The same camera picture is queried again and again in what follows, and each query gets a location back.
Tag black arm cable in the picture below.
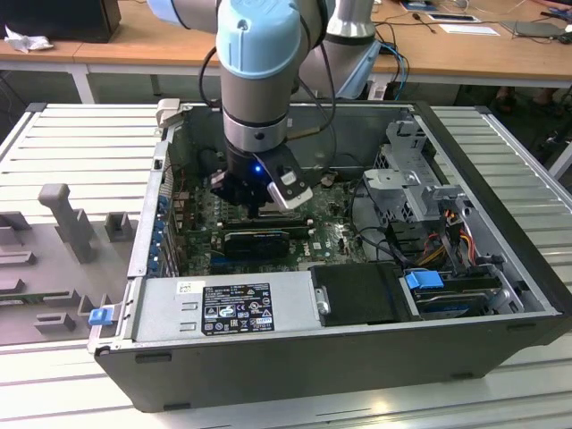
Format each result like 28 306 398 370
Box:
294 0 341 178

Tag hard disk in blue carrier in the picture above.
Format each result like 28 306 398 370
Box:
403 267 492 322

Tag black computer box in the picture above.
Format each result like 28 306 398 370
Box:
0 0 122 45

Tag thick black cable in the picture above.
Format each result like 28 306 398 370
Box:
349 176 406 265

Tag grey metal drive cage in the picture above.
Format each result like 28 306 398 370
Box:
360 118 477 224

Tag grey parts rack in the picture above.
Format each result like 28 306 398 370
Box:
0 182 139 345

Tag black graphics card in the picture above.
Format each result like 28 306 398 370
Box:
222 229 290 259

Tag silver power supply with label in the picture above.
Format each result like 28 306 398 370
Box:
129 270 316 343

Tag wooden desk with white legs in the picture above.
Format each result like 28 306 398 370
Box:
370 0 572 90
0 0 224 106

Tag black plastic shroud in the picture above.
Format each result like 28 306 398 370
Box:
309 262 410 327

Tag metal disk bay frame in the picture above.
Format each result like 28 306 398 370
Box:
440 187 528 316

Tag blue book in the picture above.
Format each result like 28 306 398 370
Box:
400 0 442 13

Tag white paper sheet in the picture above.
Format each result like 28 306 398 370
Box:
438 21 501 38

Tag grey flat pad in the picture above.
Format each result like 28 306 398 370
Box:
500 18 569 40

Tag crumpled white paper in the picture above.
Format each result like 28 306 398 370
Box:
3 24 55 55

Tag white camera on black bracket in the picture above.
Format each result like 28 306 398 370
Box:
252 149 315 211

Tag black flat cable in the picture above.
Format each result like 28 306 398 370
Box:
440 209 470 278

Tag orange and yellow power wires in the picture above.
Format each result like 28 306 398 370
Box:
419 223 477 265

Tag grey case latch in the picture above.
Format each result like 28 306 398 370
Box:
156 98 182 129

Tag green motherboard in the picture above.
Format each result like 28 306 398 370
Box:
172 172 372 276

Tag black and grey PC case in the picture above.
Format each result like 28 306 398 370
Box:
87 98 572 415

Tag black RAM slot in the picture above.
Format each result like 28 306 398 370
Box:
223 223 307 231
223 215 301 223
223 219 305 227
223 227 311 237

